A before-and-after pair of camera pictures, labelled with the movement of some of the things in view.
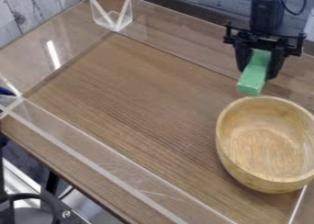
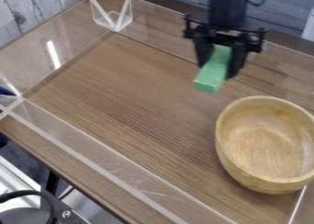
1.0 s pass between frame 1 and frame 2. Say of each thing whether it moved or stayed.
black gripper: moved
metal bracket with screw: stayed
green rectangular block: moved
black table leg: stayed
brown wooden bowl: stayed
